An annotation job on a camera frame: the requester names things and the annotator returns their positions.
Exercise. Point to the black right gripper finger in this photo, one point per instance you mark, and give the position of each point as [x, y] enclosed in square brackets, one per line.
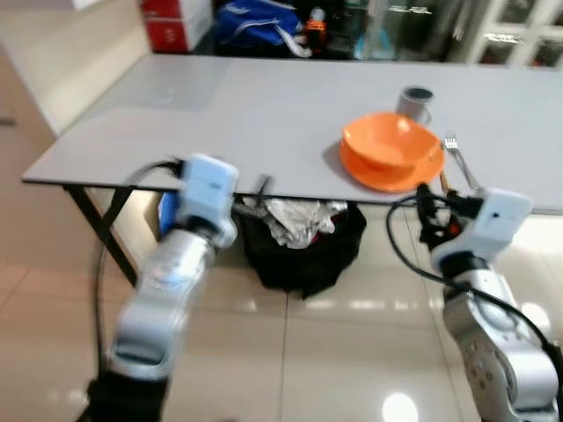
[447, 199]
[424, 192]

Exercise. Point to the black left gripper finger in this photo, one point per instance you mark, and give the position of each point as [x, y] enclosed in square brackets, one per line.
[265, 185]

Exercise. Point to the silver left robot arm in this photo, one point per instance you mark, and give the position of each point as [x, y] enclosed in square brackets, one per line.
[163, 281]

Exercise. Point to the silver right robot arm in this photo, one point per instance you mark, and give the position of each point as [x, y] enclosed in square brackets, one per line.
[493, 343]

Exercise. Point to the orange plastic plate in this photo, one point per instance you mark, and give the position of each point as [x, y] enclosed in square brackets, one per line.
[396, 180]

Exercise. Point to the silver metal fork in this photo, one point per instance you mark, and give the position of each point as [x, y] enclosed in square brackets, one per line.
[456, 151]

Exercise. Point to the white crumpled paper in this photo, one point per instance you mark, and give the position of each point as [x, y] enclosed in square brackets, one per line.
[303, 220]

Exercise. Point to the orange plastic bowl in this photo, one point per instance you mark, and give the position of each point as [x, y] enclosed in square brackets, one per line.
[391, 141]

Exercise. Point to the black bin bag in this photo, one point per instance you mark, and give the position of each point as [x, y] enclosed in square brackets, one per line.
[303, 264]

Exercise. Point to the blue object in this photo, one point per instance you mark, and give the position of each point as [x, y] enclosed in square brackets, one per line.
[167, 215]

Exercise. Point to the grey cup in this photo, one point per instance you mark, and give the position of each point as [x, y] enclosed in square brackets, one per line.
[415, 104]

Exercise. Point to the black table leg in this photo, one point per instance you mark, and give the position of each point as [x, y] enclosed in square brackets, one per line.
[101, 229]

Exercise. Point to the orange and black object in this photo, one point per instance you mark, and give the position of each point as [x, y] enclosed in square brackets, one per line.
[315, 31]

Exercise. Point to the blue fabric bag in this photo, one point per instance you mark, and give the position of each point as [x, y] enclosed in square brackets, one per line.
[259, 22]

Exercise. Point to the white glass door cabinet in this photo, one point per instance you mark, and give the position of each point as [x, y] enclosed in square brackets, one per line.
[523, 31]

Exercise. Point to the red cardboard box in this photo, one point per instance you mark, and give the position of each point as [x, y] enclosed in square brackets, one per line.
[171, 22]

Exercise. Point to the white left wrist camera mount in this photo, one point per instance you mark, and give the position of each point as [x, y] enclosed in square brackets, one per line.
[207, 189]

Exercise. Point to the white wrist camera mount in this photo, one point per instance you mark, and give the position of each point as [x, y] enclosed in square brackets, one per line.
[493, 220]
[207, 189]

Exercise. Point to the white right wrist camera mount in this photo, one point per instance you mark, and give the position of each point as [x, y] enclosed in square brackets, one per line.
[493, 220]

